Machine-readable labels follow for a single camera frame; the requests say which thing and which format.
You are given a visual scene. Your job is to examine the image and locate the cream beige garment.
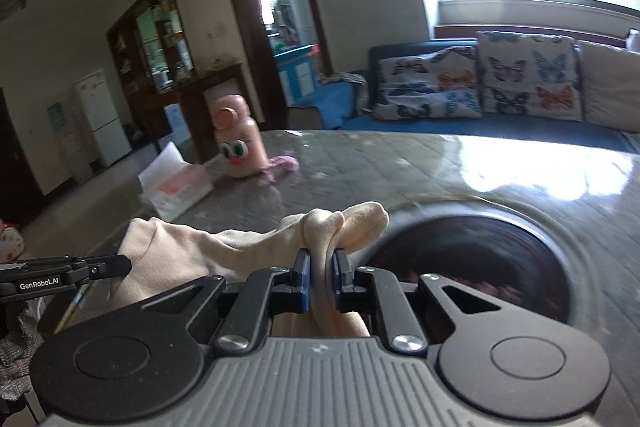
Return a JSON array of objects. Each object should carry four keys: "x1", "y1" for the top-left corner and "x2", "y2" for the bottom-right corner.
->
[{"x1": 107, "y1": 202, "x2": 390, "y2": 337}]

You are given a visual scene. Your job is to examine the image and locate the white tissue pack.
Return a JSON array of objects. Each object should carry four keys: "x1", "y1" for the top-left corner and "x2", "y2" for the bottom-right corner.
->
[{"x1": 138, "y1": 141, "x2": 213, "y2": 221}]

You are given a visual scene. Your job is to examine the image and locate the white refrigerator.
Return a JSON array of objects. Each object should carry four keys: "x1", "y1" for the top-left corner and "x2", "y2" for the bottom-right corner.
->
[{"x1": 75, "y1": 70, "x2": 131, "y2": 167}]

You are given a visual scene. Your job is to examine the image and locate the pink cartoon water bottle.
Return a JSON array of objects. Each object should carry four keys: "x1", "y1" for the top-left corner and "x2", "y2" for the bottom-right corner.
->
[{"x1": 209, "y1": 94, "x2": 268, "y2": 179}]

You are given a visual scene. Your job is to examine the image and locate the dark wooden side table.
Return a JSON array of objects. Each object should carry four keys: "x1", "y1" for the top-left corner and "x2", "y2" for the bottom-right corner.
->
[{"x1": 128, "y1": 63, "x2": 248, "y2": 162}]

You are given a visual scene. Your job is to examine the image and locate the blue sofa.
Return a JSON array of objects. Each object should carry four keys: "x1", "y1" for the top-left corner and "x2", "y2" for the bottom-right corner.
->
[{"x1": 288, "y1": 31, "x2": 639, "y2": 153}]

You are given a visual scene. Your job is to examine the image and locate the grey cloth on sofa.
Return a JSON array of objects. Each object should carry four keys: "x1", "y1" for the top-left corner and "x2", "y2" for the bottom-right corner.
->
[{"x1": 319, "y1": 70, "x2": 371, "y2": 116}]

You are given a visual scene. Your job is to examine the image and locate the left butterfly cushion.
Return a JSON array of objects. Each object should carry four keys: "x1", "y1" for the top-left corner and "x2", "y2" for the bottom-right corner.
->
[{"x1": 372, "y1": 46, "x2": 483, "y2": 120}]

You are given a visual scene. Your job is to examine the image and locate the butterfly cushion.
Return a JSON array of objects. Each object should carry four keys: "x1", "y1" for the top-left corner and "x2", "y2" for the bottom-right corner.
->
[
  {"x1": 476, "y1": 31, "x2": 584, "y2": 121},
  {"x1": 372, "y1": 46, "x2": 483, "y2": 120}
]

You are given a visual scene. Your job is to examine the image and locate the dark wooden display cabinet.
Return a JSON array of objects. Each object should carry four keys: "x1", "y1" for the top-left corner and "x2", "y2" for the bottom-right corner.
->
[{"x1": 106, "y1": 0, "x2": 195, "y2": 140}]

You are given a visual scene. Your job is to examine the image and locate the blue cabinet in doorway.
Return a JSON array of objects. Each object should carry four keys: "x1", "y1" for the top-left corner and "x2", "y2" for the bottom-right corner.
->
[{"x1": 274, "y1": 44, "x2": 318, "y2": 106}]

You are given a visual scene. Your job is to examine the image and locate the grey quilted star table mat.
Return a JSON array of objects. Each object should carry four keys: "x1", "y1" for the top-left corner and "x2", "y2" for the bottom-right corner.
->
[{"x1": 160, "y1": 131, "x2": 639, "y2": 426}]

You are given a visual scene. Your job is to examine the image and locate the right butterfly cushion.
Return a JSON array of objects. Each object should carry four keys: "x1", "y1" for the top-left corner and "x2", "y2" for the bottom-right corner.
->
[{"x1": 476, "y1": 31, "x2": 584, "y2": 121}]

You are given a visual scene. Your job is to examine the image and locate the plain beige cushion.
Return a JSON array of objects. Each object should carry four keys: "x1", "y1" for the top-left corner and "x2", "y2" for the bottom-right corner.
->
[{"x1": 579, "y1": 41, "x2": 640, "y2": 133}]

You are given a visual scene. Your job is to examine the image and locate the white plush toy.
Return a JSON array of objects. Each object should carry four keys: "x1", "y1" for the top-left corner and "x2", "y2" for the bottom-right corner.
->
[{"x1": 626, "y1": 28, "x2": 640, "y2": 53}]

